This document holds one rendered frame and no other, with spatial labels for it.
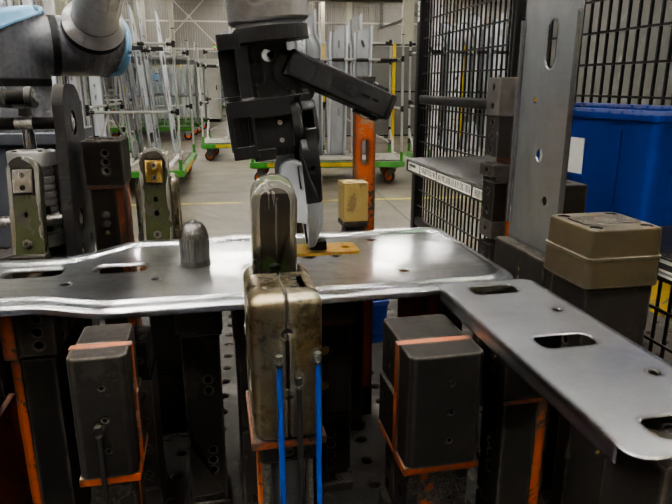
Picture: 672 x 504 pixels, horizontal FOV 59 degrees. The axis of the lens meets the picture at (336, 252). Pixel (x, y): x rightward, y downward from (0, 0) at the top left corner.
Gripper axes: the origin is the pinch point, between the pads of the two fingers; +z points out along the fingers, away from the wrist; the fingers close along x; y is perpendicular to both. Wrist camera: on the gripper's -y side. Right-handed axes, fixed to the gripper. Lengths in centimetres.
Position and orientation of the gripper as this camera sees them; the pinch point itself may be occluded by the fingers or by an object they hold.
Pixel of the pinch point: (315, 231)
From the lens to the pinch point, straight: 61.7
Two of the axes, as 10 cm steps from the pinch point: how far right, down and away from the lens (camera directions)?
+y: -9.7, 1.5, -1.6
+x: 2.0, 2.7, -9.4
